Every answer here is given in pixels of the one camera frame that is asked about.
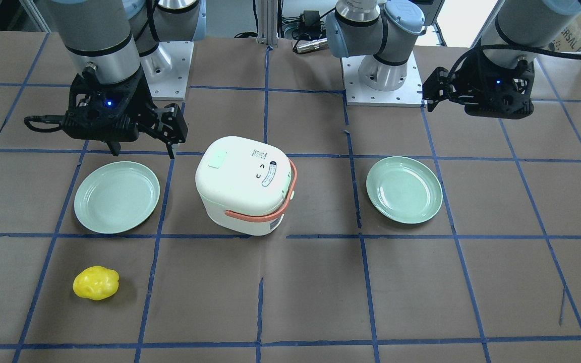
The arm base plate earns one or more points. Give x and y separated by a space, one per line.
368 82
166 66

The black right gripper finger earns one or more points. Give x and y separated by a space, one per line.
114 148
171 149

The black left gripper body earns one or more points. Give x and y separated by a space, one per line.
467 83

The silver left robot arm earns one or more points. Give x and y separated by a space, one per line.
388 30

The white rice cooker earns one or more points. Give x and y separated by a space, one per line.
246 185

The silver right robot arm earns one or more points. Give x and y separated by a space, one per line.
133 60

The yellow toy potato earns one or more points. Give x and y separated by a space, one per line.
96 283

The green plate near left arm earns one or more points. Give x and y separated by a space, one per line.
404 190

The green plate near right arm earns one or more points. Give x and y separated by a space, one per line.
116 197

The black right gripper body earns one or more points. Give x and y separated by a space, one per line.
145 103

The aluminium frame post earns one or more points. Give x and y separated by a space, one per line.
267 22

